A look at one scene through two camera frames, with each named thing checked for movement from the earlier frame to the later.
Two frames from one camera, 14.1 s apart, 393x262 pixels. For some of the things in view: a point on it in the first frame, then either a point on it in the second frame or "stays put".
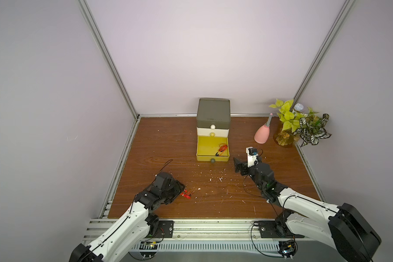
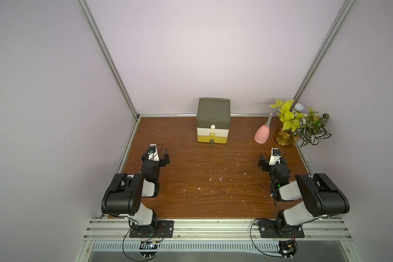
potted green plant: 300,124 stays put
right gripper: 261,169 to 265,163
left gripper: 178,189 to 163,163
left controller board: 148,249 stays put
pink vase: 262,135 stays put
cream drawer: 208,131 stays put
